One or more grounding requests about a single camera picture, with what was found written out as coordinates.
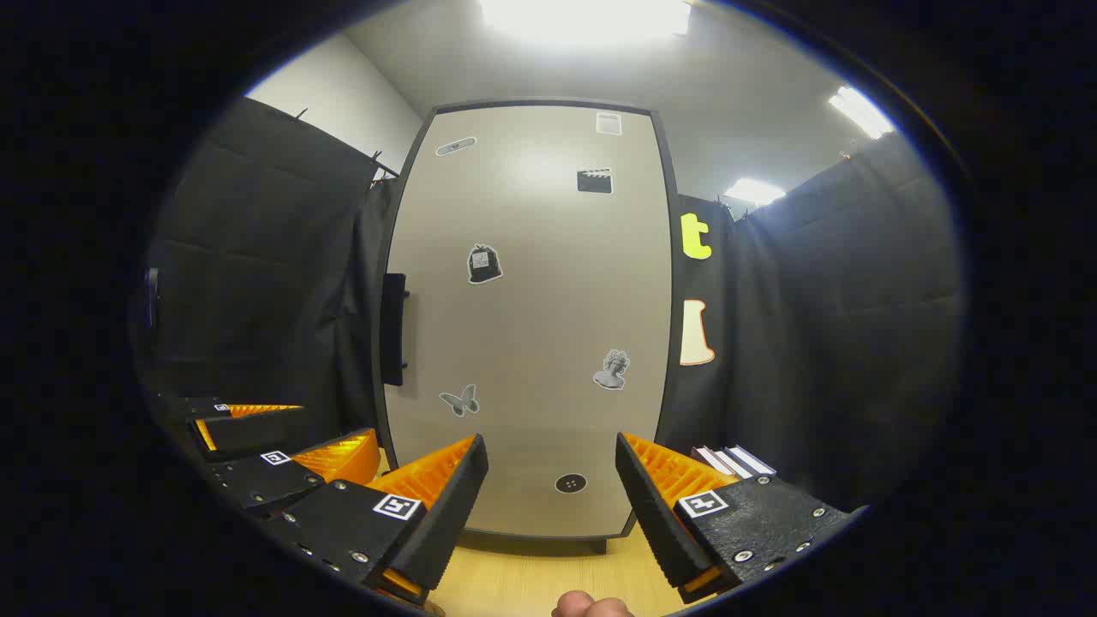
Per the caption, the large ceiling light panel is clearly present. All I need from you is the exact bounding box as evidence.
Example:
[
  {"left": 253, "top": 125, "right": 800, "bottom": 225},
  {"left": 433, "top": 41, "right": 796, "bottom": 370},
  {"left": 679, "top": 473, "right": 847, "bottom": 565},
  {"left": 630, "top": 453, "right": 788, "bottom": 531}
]
[{"left": 478, "top": 0, "right": 692, "bottom": 45}]

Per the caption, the black door handle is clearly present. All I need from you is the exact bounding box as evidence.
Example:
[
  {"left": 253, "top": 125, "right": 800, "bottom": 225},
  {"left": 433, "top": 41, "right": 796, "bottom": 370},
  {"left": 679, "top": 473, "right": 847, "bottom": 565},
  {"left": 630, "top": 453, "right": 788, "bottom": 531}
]
[{"left": 381, "top": 273, "right": 411, "bottom": 387}]

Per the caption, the beige book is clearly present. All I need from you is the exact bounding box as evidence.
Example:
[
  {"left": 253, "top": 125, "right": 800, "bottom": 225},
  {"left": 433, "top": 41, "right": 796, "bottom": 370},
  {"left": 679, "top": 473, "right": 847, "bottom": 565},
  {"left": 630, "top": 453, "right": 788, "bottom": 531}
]
[{"left": 711, "top": 446, "right": 755, "bottom": 479}]

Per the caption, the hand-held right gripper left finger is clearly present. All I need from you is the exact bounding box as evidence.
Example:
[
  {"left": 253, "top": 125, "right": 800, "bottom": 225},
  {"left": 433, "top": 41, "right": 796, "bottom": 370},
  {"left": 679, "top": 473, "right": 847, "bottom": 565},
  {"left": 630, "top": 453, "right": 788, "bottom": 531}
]
[{"left": 264, "top": 433, "right": 490, "bottom": 608}]

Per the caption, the beige cabinet door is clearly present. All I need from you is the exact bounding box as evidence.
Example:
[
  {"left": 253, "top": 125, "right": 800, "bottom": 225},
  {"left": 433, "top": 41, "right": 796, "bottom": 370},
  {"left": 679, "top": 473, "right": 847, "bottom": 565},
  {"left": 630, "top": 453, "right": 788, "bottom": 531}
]
[{"left": 377, "top": 101, "right": 682, "bottom": 541}]

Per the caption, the black backdrop cloth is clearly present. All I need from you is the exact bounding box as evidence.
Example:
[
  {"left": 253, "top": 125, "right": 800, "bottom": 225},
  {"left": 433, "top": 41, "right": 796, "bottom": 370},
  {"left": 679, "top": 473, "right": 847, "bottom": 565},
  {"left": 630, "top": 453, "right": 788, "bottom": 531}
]
[{"left": 141, "top": 96, "right": 965, "bottom": 515}]

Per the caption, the long ceiling light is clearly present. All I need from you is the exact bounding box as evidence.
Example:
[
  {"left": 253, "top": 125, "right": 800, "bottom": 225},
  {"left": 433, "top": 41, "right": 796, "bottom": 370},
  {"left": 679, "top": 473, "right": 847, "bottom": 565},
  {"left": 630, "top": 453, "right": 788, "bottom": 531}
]
[{"left": 828, "top": 85, "right": 897, "bottom": 141}]

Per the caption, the small ceiling light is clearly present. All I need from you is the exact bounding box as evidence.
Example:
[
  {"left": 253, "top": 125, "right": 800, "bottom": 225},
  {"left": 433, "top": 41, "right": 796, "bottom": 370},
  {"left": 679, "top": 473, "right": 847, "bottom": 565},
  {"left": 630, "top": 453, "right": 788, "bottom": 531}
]
[{"left": 723, "top": 177, "right": 787, "bottom": 207}]

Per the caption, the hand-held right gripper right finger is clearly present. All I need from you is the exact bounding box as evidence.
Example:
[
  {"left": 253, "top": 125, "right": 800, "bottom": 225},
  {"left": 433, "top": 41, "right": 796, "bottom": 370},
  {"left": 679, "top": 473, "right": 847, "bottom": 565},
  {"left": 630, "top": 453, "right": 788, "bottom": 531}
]
[{"left": 614, "top": 431, "right": 860, "bottom": 605}]

